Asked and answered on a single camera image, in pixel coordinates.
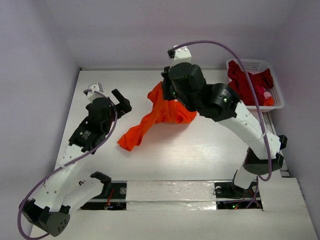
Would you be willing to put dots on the pink garment in basket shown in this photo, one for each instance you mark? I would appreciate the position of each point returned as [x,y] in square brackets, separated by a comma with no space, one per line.
[261,91]

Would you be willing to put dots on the small orange garment in basket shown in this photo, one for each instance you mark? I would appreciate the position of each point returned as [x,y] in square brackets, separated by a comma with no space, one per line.
[268,102]

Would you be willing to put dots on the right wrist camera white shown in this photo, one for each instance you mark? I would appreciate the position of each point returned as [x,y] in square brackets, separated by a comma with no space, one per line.
[180,55]

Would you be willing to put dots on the dark red t shirt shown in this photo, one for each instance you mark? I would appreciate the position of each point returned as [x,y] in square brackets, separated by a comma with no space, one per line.
[241,86]

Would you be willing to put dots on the white plastic basket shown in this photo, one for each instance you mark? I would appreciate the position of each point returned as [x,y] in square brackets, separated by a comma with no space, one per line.
[256,66]

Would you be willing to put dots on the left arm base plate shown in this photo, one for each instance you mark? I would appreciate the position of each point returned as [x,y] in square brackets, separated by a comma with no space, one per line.
[115,200]

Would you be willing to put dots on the orange t shirt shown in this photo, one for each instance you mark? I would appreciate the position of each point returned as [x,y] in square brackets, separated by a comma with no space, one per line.
[163,111]

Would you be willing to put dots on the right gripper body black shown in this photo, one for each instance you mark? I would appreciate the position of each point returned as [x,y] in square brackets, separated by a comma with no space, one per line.
[166,90]

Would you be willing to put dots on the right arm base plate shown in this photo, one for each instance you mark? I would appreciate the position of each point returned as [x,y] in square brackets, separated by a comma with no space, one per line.
[229,197]

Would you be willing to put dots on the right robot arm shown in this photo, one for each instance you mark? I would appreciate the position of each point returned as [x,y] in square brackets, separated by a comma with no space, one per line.
[263,154]

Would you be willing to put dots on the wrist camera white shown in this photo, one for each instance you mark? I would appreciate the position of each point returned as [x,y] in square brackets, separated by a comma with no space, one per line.
[180,55]
[95,88]

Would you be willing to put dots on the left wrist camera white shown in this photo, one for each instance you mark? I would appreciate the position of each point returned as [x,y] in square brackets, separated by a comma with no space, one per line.
[95,88]

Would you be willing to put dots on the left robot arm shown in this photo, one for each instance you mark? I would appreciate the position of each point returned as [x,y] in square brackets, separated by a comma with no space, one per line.
[51,203]

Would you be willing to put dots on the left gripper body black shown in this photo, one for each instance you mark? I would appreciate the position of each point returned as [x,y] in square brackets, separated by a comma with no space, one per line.
[121,109]

